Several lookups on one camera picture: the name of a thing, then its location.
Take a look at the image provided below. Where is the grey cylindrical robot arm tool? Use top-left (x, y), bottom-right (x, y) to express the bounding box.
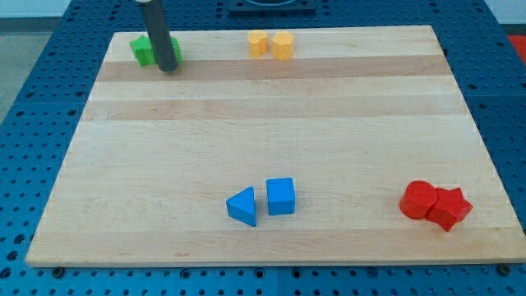
top-left (136, 0), bottom-right (178, 72)

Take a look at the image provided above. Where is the blue cube block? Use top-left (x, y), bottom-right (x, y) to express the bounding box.
top-left (266, 178), bottom-right (296, 215)

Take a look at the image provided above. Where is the blue triangle block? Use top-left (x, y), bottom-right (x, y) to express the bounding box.
top-left (226, 187), bottom-right (257, 227)

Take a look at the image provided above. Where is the wooden board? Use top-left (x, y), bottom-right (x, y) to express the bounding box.
top-left (25, 25), bottom-right (525, 267)

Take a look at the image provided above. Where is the yellow heart block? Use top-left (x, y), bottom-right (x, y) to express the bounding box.
top-left (247, 30), bottom-right (269, 58)

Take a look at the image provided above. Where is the yellow hexagon block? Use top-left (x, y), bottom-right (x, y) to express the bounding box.
top-left (272, 30), bottom-right (294, 60)

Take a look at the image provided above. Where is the green block behind tool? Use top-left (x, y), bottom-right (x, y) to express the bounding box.
top-left (171, 37), bottom-right (182, 63)

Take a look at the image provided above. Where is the green star block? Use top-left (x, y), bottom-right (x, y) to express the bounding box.
top-left (129, 35), bottom-right (156, 67)

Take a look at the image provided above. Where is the red cylinder block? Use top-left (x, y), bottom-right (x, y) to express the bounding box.
top-left (399, 180), bottom-right (438, 220)

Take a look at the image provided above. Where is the red star block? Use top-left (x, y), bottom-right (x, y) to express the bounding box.
top-left (426, 187), bottom-right (473, 232)

